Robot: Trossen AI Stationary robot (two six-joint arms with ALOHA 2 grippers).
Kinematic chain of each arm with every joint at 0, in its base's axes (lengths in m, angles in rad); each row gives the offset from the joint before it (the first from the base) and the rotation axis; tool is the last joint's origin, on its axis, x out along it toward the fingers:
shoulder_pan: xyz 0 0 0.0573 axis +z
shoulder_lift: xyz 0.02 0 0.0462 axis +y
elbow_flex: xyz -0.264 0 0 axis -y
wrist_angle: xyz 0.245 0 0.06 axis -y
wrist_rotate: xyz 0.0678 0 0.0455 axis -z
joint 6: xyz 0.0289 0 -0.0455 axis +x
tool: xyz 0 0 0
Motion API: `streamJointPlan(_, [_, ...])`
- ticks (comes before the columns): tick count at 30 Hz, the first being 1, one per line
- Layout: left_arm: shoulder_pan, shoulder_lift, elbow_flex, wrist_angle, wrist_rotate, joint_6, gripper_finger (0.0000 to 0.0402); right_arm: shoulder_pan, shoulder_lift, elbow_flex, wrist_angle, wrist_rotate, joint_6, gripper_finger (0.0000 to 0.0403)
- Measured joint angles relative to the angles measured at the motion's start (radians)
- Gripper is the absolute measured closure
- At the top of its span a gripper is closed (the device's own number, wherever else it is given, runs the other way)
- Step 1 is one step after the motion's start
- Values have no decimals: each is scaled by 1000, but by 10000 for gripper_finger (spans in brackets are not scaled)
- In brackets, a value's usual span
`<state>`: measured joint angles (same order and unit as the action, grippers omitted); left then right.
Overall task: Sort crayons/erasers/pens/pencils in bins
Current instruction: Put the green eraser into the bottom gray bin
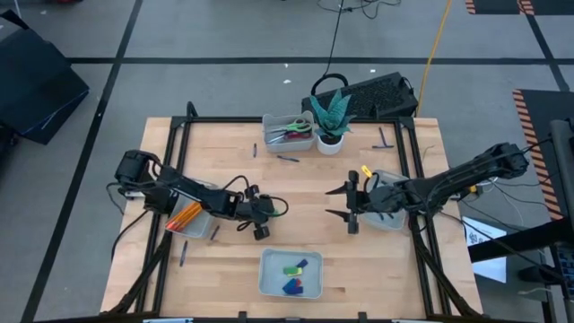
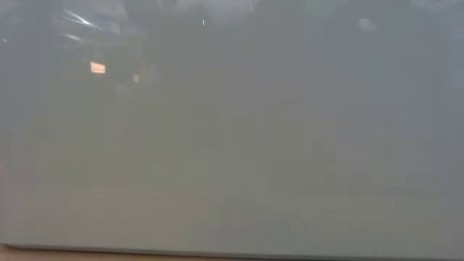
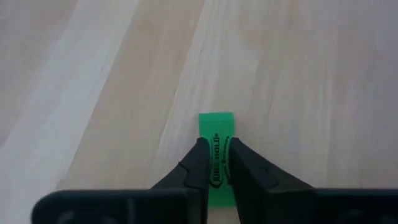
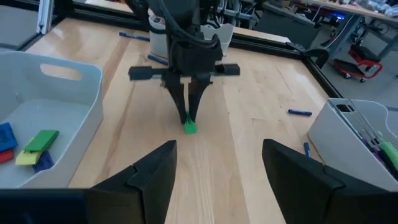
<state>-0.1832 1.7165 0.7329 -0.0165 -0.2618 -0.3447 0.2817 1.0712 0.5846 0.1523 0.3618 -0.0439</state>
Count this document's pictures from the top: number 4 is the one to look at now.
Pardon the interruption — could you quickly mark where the blue eraser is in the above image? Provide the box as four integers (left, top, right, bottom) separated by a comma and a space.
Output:
0, 121, 19, 152

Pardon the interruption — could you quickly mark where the large black box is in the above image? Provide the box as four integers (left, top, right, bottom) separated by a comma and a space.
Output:
254, 2, 323, 50

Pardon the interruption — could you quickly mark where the yellow eraser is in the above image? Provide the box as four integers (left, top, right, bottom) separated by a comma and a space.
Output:
14, 149, 44, 166

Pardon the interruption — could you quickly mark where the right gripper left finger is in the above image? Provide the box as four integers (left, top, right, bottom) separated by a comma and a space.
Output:
83, 139, 178, 224

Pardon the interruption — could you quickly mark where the silver aluminium bar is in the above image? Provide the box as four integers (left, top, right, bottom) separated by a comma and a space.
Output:
36, 0, 56, 35

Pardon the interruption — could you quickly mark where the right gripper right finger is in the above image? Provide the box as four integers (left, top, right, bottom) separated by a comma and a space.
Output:
262, 138, 345, 224

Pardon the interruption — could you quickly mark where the red rolling stool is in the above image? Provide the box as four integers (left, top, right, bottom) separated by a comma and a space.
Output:
333, 43, 384, 84

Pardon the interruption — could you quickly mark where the green eraser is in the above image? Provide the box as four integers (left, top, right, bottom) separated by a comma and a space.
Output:
24, 129, 60, 153
182, 112, 198, 135

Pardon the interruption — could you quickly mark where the black metal table frame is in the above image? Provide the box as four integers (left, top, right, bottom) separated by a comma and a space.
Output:
0, 0, 343, 100

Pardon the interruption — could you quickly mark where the grey plastic bin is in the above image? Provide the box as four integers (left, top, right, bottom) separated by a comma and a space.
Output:
0, 50, 104, 190
148, 14, 234, 59
307, 97, 398, 192

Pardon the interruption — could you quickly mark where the wooden workbench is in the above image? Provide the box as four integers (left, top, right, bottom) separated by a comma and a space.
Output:
310, 0, 398, 60

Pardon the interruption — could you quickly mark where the storage shelf with bins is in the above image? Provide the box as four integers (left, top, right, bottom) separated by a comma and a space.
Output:
214, 0, 264, 30

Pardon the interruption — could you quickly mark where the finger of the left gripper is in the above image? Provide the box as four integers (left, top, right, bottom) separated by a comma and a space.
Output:
165, 80, 189, 126
187, 80, 213, 124

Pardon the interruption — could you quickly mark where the red eraser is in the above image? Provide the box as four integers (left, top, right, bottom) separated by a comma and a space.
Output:
0, 149, 15, 164

